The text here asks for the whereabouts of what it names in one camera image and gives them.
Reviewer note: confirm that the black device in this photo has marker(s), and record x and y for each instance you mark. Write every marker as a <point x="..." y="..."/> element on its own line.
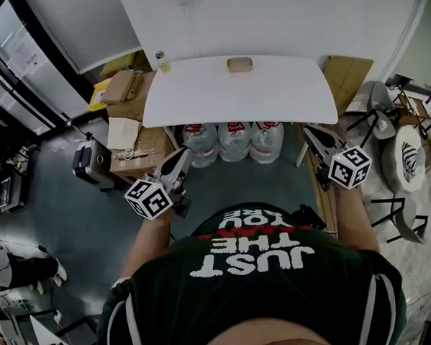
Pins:
<point x="309" y="216"/>

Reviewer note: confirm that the flat brown cardboard box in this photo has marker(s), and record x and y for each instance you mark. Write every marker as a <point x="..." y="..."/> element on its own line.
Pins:
<point x="119" y="87"/>

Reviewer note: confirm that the yellow bag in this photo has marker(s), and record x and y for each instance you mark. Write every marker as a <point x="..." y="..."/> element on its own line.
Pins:
<point x="118" y="65"/>

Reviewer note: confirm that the flat cardboard sheet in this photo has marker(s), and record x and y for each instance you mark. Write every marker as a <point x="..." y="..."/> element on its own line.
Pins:
<point x="347" y="80"/>

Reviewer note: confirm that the wheeled wooden cart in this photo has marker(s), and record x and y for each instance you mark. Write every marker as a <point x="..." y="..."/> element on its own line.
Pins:
<point x="419" y="108"/>

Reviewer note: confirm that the large brown cardboard box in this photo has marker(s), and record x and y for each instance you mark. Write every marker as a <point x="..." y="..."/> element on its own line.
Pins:
<point x="145" y="143"/>

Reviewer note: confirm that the yellow plastic bin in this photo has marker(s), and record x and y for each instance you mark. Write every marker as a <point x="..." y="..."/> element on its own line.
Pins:
<point x="97" y="98"/>

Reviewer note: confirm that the person's left forearm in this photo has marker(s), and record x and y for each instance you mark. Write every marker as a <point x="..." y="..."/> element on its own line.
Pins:
<point x="147" y="236"/>

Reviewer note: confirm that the silver and black case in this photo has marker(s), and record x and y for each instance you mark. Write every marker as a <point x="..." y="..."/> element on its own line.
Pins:
<point x="92" y="164"/>

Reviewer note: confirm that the white cloth bag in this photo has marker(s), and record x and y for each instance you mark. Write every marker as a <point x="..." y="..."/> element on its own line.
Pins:
<point x="124" y="133"/>

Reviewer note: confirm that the small glass jar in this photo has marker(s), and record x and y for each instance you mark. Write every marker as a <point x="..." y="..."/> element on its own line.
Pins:
<point x="162" y="62"/>

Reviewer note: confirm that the grey chair with black legs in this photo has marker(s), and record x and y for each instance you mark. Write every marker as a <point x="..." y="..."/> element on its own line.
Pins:
<point x="407" y="216"/>
<point x="381" y="98"/>

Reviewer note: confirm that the wooden plank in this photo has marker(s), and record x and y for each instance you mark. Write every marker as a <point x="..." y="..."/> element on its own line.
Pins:
<point x="327" y="205"/>

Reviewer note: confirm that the large clear water bottle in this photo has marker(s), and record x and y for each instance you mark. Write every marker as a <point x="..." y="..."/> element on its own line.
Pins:
<point x="268" y="142"/>
<point x="234" y="142"/>
<point x="201" y="147"/>

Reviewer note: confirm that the glass door cabinet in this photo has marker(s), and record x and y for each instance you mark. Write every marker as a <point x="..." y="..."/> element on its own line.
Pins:
<point x="26" y="66"/>

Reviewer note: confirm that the round white stool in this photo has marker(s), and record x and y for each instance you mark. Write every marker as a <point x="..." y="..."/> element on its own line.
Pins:
<point x="399" y="165"/>

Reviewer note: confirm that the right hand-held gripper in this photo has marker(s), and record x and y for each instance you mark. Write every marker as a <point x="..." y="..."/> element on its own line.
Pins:
<point x="349" y="166"/>

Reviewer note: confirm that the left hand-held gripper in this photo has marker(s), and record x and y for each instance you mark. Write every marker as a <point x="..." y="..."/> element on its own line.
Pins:
<point x="148" y="198"/>

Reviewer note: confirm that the person's right forearm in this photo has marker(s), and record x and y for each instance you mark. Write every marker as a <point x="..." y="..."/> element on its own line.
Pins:
<point x="356" y="218"/>

